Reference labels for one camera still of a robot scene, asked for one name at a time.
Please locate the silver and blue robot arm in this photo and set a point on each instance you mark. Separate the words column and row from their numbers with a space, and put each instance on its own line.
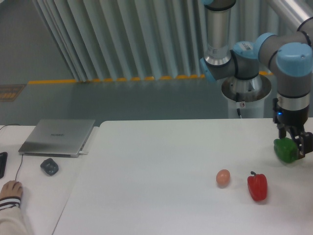
column 289, row 58

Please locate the silver closed laptop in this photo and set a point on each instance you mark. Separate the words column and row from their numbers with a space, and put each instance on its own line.
column 58, row 138

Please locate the green bell pepper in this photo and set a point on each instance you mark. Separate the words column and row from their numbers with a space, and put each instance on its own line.
column 286, row 150

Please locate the black keyboard edge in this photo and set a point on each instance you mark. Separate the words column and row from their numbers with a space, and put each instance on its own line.
column 3, row 160

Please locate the person's hand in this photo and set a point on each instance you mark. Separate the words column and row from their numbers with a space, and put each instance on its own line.
column 12, row 189

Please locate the grey pleated curtain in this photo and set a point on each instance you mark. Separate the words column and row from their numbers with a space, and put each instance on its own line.
column 128, row 39

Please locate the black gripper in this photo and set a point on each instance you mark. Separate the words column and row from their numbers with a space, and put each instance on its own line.
column 292, row 121

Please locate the brown egg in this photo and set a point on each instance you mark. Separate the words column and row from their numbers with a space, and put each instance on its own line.
column 223, row 178

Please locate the cream sleeve forearm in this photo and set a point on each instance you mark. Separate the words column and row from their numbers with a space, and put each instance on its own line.
column 11, row 217

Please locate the red bell pepper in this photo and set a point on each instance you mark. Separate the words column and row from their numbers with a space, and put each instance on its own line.
column 257, row 186

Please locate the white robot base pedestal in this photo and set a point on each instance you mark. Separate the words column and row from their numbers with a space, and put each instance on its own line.
column 246, row 98

